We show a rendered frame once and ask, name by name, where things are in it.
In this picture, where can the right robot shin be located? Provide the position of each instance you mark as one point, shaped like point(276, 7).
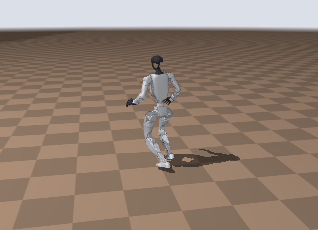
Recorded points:
point(165, 142)

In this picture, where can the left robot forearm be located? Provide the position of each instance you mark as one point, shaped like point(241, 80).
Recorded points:
point(137, 100)

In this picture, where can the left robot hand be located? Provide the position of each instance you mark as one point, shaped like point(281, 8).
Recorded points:
point(129, 102)

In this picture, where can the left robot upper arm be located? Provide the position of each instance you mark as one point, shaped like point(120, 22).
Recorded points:
point(146, 81)

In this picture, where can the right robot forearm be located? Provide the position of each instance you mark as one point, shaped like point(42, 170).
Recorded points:
point(174, 96)

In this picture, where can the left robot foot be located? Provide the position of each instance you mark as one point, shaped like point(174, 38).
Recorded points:
point(166, 165)

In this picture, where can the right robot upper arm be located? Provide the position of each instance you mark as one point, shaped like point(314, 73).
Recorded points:
point(173, 81)

